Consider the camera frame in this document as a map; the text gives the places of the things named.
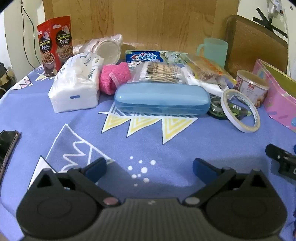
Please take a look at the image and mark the white tape roll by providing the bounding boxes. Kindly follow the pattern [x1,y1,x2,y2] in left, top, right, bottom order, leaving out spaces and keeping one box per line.
[220,89,260,133]

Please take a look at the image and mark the clear yellow snack packet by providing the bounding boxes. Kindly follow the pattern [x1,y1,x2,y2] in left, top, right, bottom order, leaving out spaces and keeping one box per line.
[185,54,234,84]

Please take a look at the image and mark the nut can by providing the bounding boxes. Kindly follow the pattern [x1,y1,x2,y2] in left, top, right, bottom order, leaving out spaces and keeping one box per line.
[234,70,270,109]

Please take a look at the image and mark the green plastic mug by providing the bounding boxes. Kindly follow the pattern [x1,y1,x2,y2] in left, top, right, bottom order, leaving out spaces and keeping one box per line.
[196,38,228,70]

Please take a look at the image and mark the white plastic bag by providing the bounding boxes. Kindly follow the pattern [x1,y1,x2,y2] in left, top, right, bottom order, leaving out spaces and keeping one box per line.
[187,76,236,96]

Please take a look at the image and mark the black wall cable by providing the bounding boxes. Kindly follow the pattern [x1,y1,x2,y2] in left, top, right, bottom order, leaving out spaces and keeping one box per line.
[20,0,41,69]

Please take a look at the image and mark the toothpaste box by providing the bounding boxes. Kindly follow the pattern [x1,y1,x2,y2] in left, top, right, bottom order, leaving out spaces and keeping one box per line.
[125,50,190,65]

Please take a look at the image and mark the black tape cross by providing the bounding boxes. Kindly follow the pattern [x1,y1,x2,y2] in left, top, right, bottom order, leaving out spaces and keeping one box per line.
[253,8,289,38]

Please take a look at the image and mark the blue printed tablecloth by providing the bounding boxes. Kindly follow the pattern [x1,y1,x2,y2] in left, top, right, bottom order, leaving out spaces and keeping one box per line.
[0,58,296,241]

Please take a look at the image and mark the red cereal box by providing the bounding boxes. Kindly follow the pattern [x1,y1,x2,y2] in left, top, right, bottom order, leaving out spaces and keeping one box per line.
[37,15,74,77]

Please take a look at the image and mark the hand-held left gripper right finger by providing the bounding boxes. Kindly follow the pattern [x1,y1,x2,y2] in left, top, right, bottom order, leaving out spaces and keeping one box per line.
[183,158,271,207]

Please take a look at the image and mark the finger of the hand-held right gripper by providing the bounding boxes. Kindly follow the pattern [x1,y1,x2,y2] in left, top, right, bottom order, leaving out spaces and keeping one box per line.
[265,144,296,179]

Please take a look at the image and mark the pink biscuit tin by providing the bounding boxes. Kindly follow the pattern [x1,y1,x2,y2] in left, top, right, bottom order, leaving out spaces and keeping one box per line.
[252,58,296,133]

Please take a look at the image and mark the cotton swab bag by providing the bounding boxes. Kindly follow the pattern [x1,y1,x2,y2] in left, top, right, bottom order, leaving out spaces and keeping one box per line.
[126,61,189,85]

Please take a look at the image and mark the dark device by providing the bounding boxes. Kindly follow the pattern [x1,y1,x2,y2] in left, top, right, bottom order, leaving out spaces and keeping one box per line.
[0,62,16,91]

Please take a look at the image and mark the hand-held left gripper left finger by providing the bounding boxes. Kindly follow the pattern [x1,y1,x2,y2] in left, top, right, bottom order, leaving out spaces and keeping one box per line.
[28,158,121,207]

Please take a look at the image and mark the plastic-wrapped paper cups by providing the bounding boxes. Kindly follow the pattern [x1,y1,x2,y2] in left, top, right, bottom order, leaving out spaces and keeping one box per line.
[79,34,123,64]

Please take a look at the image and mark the brown chair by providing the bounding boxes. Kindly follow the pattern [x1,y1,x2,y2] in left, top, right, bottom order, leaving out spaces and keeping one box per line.
[224,14,289,75]

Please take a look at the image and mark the green correction tape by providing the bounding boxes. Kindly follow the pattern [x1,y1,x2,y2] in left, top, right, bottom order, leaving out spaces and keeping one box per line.
[228,102,252,118]

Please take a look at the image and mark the white tissue pack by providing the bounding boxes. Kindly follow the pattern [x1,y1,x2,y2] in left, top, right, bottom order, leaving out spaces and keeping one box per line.
[48,53,103,113]

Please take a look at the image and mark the black smartphone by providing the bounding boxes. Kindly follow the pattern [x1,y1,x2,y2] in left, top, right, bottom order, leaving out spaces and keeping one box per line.
[0,130,22,176]

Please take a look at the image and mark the wooden wall panel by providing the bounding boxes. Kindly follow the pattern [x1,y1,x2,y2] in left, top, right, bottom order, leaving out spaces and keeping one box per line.
[42,0,240,63]

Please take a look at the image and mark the blue glasses case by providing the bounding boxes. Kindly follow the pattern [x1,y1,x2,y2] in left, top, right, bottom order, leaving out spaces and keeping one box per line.
[114,83,210,115]

